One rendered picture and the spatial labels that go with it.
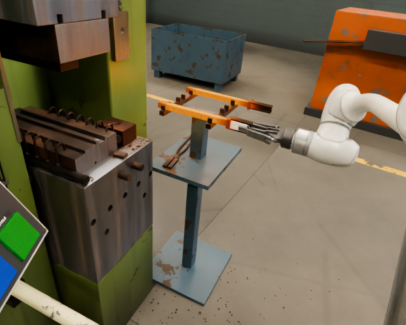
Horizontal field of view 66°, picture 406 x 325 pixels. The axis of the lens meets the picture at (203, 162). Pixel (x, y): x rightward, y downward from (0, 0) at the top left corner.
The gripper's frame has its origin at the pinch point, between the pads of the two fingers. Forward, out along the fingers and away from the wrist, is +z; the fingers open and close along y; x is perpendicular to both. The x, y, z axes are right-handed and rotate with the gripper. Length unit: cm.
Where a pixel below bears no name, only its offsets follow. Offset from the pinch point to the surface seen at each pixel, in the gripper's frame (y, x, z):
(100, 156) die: -35, -9, 37
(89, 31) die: -34, 31, 37
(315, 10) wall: 726, -7, 76
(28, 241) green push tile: -77, -3, 20
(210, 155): 16.0, -26.0, 16.8
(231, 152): 23.9, -26.0, 9.3
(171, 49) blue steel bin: 314, -55, 213
